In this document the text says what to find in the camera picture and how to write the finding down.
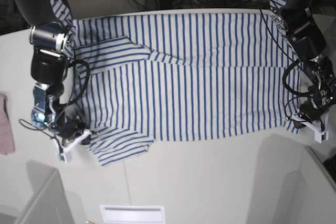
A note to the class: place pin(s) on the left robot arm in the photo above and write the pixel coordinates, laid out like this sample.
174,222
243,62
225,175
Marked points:
308,42

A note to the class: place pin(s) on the blue white striped T-shirt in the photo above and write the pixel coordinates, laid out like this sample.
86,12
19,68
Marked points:
177,78

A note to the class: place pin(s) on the white tray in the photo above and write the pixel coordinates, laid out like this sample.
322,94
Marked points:
133,214

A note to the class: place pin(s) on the pink cloth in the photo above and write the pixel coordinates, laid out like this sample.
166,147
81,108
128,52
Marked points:
7,141

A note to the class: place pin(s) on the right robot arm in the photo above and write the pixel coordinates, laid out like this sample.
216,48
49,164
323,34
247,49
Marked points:
51,38

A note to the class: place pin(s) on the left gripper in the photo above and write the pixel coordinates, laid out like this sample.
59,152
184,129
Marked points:
321,95

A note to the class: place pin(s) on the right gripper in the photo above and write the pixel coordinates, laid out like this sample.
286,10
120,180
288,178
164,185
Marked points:
49,114

